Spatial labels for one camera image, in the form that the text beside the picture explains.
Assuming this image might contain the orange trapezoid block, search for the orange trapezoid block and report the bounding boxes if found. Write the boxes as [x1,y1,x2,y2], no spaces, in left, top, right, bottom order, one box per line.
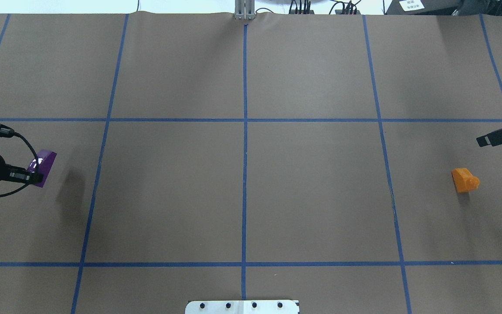
[451,168,481,194]

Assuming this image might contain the grey metal camera post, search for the grey metal camera post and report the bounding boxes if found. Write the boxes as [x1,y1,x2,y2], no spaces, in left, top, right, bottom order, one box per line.
[234,0,256,20]

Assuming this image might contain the white metal base plate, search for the white metal base plate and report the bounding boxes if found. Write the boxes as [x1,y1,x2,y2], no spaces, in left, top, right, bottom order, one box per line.
[185,300,300,314]

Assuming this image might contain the purple trapezoid block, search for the purple trapezoid block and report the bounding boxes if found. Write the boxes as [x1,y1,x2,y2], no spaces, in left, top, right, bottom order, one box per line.
[27,150,57,188]

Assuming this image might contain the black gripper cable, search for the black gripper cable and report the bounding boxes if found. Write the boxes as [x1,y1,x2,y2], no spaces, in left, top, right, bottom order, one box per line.
[0,129,41,199]

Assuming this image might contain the black cables at back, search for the black cables at back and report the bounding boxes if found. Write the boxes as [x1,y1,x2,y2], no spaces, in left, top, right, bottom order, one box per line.
[289,0,362,15]

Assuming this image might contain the black box with label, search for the black box with label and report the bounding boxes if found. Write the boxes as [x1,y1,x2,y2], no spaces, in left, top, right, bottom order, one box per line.
[384,0,463,16]

